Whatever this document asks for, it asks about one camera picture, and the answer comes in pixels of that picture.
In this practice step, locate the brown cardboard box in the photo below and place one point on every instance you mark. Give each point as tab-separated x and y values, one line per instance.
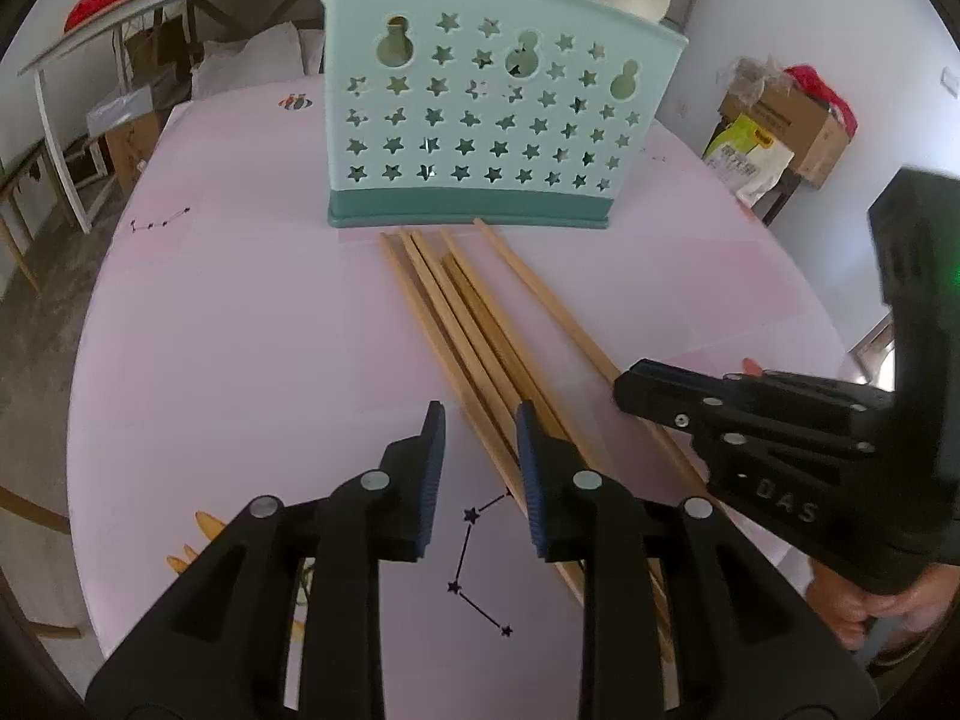
135	150

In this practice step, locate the teal star-cutout utensil holder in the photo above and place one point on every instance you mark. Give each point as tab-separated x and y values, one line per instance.
495	127

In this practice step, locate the bundle of wooden chopsticks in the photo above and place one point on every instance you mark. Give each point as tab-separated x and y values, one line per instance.
465	337

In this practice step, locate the white wall socket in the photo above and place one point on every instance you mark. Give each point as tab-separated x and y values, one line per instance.
951	81

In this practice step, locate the small red bag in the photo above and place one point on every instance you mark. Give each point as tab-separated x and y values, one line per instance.
825	94

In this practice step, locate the yellow green rice bag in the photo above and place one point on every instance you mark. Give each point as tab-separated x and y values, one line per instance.
746	161

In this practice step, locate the dark wooden stool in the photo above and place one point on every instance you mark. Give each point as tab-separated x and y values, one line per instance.
784	199

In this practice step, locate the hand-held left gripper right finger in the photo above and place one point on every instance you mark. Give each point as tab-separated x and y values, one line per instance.
529	480

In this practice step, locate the large open cardboard box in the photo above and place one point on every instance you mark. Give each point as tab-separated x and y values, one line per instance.
795	127

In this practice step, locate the white sack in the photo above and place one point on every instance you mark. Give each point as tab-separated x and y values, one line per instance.
255	60

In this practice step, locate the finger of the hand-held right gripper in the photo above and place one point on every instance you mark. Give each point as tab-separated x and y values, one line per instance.
780	457

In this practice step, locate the wooden chair with dark seat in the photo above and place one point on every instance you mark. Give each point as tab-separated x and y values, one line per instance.
19	225

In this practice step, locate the person's right hand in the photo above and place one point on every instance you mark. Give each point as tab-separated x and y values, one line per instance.
847	607

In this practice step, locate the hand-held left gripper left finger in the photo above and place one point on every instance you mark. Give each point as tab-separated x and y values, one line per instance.
431	480

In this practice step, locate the white boxy appliance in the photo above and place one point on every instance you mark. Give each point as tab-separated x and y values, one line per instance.
79	165

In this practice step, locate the clear plastic storage box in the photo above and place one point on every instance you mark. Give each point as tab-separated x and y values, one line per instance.
120	109

